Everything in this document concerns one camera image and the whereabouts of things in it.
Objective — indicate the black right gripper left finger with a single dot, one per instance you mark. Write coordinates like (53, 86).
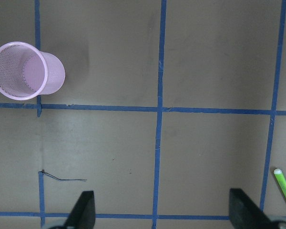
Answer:
(83, 214)

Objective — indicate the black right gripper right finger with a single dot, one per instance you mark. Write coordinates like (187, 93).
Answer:
(244, 213)

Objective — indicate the pink mesh cup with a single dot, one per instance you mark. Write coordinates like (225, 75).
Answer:
(26, 72)

